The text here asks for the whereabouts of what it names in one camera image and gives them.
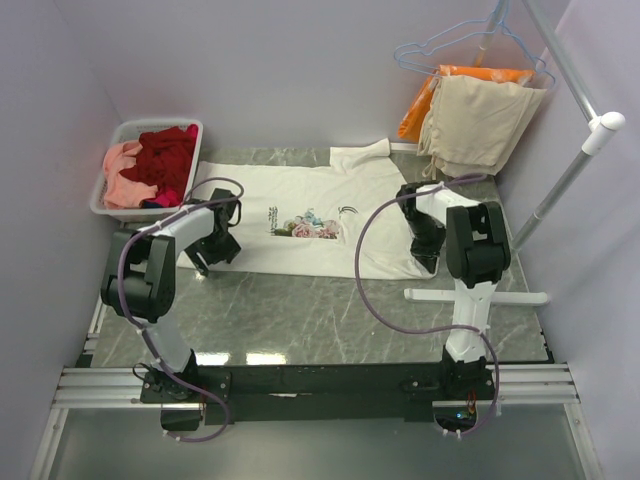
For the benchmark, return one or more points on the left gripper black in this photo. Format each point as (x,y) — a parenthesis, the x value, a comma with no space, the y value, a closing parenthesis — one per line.
(228,251)

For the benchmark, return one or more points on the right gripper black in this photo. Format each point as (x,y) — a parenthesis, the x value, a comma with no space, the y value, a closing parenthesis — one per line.
(429,256)

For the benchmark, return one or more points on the white floral print t-shirt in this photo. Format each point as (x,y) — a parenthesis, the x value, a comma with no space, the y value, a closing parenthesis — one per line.
(319,221)

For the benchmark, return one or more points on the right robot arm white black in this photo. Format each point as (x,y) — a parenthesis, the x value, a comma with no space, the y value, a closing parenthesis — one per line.
(473,236)

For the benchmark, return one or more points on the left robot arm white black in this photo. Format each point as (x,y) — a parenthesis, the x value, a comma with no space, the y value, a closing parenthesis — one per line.
(139,280)

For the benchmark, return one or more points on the dark red garment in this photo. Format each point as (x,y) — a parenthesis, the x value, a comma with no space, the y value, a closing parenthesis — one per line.
(160,160)

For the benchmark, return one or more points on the orange hanging garment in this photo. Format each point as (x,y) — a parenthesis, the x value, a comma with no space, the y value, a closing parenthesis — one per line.
(410,126)

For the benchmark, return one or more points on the beige hanging garment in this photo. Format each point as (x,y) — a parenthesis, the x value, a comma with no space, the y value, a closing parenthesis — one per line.
(474,125)

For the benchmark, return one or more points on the white plastic laundry basket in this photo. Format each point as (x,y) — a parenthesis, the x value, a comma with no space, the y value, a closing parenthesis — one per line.
(148,168)

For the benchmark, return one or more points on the aluminium black mounting rail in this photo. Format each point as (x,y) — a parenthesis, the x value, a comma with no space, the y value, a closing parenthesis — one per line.
(227,394)

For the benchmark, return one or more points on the blue wire hanger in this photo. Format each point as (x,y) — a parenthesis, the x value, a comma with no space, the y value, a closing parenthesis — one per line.
(418,56)
(543,77)

